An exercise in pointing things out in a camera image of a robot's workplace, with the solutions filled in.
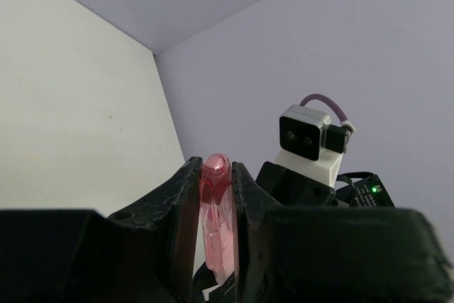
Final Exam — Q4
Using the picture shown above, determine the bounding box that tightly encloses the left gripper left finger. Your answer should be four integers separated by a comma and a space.
1, 157, 202, 302

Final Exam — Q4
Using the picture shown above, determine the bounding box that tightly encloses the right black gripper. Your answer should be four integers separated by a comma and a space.
255, 162, 336, 206

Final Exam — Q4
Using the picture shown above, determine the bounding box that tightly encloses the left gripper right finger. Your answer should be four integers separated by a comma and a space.
232, 162, 453, 302

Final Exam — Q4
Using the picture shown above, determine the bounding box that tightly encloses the pink utility knife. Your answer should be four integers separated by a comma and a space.
199, 153, 234, 285

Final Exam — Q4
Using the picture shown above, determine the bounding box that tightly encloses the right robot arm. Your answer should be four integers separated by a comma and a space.
256, 162, 394, 207

